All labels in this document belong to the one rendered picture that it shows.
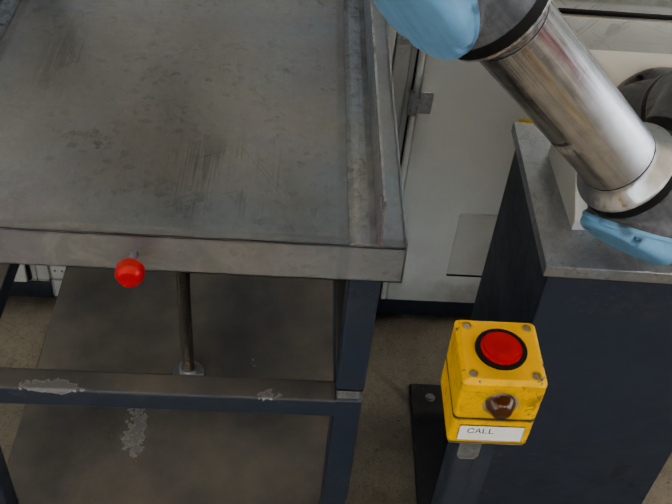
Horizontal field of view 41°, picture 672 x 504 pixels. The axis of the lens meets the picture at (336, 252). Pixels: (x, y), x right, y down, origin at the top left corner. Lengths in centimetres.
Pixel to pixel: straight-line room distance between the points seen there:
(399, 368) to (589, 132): 116
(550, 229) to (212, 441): 74
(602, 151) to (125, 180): 55
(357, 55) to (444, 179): 55
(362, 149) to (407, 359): 94
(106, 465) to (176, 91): 70
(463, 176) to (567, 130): 90
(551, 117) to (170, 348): 107
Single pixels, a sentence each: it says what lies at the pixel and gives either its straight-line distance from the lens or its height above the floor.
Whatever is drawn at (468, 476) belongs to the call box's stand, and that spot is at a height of 71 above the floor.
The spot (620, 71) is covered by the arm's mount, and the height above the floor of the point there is 91.
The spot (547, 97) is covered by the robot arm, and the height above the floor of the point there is 107.
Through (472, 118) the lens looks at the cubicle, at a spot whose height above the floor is 57.
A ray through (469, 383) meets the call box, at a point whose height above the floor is 90.
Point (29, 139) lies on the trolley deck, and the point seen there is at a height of 85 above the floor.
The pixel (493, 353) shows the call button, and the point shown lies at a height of 91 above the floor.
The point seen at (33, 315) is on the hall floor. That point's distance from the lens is 213.
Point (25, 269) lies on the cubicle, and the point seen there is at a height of 10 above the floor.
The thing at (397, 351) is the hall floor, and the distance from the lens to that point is 204.
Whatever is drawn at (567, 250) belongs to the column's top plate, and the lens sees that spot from 122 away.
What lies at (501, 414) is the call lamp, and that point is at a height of 87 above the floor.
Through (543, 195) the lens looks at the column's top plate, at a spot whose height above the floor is 75.
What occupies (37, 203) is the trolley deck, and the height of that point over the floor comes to 85.
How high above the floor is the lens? 154
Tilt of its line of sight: 44 degrees down
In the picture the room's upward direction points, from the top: 6 degrees clockwise
